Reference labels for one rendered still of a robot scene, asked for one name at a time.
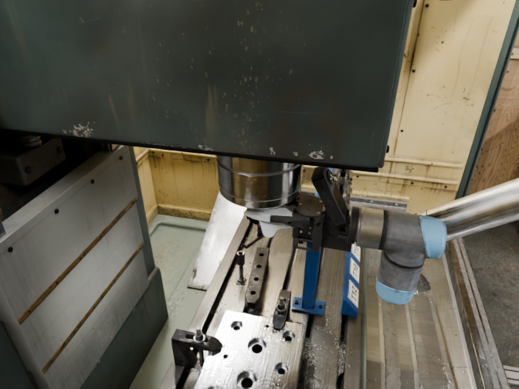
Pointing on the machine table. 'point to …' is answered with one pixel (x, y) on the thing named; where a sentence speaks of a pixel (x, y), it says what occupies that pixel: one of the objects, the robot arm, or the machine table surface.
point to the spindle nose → (258, 181)
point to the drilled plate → (294, 350)
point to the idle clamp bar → (260, 267)
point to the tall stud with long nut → (241, 265)
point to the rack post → (308, 302)
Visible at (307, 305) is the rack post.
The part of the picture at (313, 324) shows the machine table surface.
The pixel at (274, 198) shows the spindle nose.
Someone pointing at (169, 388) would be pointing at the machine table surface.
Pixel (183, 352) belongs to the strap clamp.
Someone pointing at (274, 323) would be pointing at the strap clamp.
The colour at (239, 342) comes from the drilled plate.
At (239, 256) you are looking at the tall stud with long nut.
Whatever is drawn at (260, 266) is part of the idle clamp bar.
